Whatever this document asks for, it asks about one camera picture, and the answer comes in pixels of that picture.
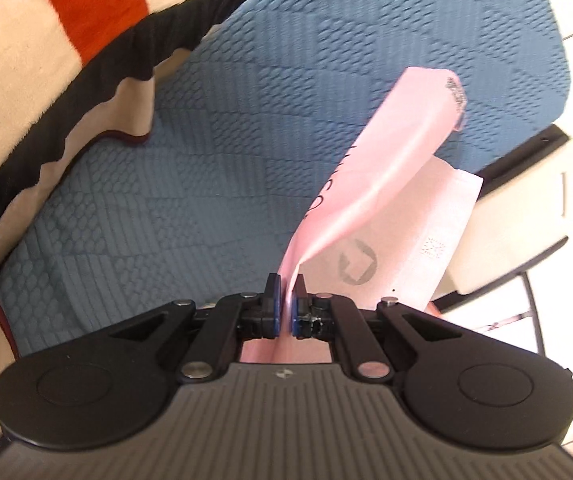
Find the striped orange black cream blanket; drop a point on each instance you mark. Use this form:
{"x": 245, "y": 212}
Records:
{"x": 16, "y": 60}

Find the black metal stand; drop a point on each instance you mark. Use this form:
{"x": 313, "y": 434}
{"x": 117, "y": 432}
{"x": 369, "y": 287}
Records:
{"x": 531, "y": 310}

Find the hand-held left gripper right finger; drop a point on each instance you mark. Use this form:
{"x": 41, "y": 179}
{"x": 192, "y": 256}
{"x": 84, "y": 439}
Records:
{"x": 294, "y": 310}

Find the blue textured mattress cover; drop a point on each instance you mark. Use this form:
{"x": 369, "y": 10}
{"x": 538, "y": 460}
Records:
{"x": 216, "y": 160}

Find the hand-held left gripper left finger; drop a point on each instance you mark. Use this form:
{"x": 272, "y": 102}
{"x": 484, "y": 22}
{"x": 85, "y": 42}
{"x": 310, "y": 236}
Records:
{"x": 277, "y": 305}

